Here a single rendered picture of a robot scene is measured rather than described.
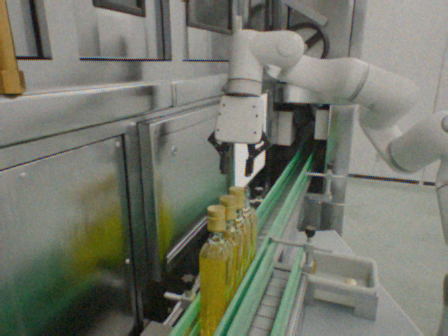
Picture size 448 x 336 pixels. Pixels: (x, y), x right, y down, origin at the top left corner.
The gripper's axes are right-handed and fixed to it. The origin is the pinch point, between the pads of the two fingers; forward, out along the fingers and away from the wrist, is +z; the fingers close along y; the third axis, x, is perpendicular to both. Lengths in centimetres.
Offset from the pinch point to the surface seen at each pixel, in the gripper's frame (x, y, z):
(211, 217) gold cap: -11.3, -0.5, 9.4
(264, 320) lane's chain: 3.2, 8.7, 33.3
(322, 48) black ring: 90, 6, -52
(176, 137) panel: -4.8, -12.7, -5.2
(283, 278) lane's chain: 19.4, 9.6, 29.1
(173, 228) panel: -2.7, -12.6, 15.1
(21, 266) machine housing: -37.6, -16.2, 13.9
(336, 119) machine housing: 99, 15, -22
